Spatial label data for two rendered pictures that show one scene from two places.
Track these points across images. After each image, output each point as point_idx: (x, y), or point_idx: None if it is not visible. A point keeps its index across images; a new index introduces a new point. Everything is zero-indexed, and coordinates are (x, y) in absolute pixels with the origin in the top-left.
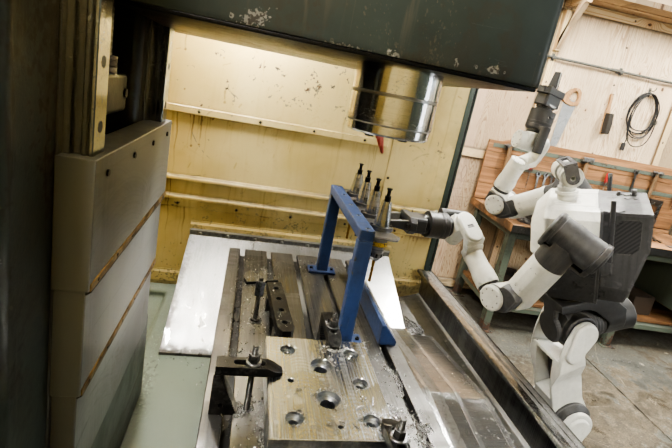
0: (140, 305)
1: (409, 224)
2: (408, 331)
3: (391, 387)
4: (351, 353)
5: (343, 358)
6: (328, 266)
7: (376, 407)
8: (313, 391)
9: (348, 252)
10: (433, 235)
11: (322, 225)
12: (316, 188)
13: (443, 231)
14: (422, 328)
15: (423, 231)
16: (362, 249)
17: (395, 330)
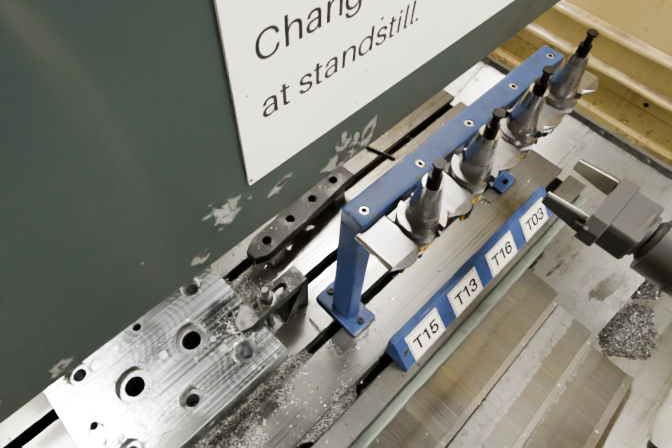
0: None
1: (580, 225)
2: (589, 343)
3: (304, 419)
4: (256, 349)
5: (227, 349)
6: (516, 171)
7: (157, 443)
8: (134, 361)
9: (630, 154)
10: (642, 276)
11: (602, 87)
12: (615, 15)
13: (667, 287)
14: (653, 351)
15: (616, 255)
16: (345, 235)
17: (569, 325)
